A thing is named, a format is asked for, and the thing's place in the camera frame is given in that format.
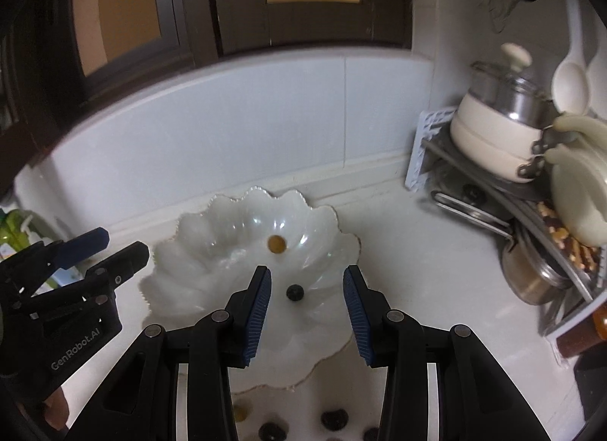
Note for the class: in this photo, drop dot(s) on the grey metal corner rack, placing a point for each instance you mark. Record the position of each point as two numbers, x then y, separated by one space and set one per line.
531 206

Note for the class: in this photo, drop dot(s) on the large cream pan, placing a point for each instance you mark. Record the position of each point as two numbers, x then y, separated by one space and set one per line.
581 204

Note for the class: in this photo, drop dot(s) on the cream saucepan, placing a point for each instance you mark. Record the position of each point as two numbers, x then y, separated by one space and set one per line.
493 123
488 156

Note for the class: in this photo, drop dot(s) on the small yellow round fruit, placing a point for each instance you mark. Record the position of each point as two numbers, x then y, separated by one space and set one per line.
242 410
276 244

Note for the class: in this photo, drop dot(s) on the dark purple plum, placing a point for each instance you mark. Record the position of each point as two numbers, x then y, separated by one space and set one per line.
334 418

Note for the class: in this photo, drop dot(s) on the white scalloped ceramic bowl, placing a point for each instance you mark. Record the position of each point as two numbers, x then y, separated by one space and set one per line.
213 251

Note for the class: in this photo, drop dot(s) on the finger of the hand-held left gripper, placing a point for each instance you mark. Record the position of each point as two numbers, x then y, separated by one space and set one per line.
83 244
125 258

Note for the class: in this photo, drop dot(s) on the person's left hand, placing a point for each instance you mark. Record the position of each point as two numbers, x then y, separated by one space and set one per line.
56 408

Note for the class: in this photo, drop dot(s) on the white plastic lattice panel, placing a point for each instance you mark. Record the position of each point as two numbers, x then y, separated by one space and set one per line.
422 147

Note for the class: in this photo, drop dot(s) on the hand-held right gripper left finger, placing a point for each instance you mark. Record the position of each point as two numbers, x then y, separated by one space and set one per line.
258 313

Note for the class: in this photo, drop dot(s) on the green dish soap bottle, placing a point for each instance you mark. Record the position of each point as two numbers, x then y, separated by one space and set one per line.
10 232

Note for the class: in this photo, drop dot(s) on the beaded trivet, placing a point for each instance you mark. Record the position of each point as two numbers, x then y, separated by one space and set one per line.
552 227

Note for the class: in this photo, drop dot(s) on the glass pan lid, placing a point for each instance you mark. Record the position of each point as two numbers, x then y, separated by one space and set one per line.
469 213

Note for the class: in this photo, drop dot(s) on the stainless steel pot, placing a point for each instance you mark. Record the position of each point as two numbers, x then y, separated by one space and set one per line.
526 275

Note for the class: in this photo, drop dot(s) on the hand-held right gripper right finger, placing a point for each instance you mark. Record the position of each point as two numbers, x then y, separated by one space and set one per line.
356 322

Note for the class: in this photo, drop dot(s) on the small dark round fruit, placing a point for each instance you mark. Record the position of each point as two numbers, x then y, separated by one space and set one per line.
295 292

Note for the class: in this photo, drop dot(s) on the white plastic ladle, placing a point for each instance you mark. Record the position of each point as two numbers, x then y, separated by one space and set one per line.
570 85

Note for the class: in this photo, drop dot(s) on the brown bottle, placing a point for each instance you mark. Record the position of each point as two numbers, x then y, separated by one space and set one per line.
581 334

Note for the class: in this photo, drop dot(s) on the white bottle with blue label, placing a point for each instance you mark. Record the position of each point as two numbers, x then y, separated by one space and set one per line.
59 275

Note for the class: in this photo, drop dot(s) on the glass lid with cream knob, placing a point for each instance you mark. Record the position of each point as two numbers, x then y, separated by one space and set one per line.
516 56

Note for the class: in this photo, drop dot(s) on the steel steamer insert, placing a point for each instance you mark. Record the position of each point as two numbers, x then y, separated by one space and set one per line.
517 107

